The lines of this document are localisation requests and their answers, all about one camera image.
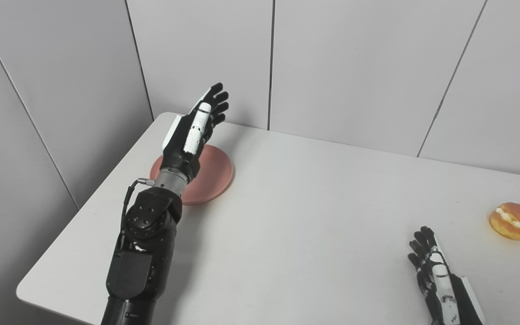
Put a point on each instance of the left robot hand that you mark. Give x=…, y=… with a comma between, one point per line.
x=190, y=133

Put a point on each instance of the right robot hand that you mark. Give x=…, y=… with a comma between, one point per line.
x=443, y=284

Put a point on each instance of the pink plate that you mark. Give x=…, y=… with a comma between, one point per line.
x=212, y=174

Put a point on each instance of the cream puff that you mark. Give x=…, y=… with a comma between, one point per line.
x=513, y=220

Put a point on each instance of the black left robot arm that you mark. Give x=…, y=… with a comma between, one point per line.
x=145, y=253

